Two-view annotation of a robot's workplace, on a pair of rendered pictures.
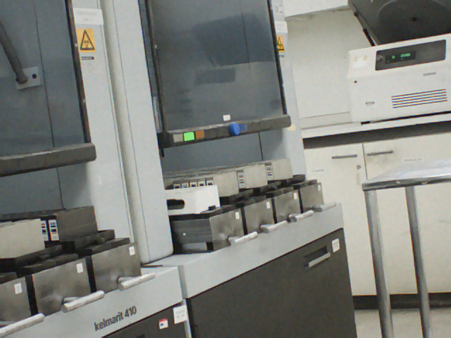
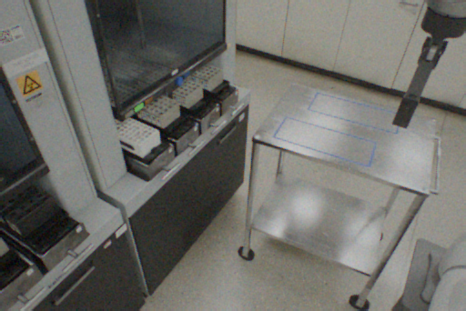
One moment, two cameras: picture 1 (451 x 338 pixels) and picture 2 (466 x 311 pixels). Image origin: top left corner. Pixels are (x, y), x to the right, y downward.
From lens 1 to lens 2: 120 cm
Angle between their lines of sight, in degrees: 39
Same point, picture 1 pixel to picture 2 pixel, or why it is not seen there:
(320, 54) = not seen: outside the picture
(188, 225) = (136, 163)
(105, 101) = (58, 118)
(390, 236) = (293, 29)
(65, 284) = (17, 288)
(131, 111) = (86, 112)
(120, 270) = (69, 245)
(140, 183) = (97, 152)
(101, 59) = (50, 90)
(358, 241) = (276, 26)
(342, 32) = not seen: outside the picture
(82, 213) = (41, 207)
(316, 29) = not seen: outside the picture
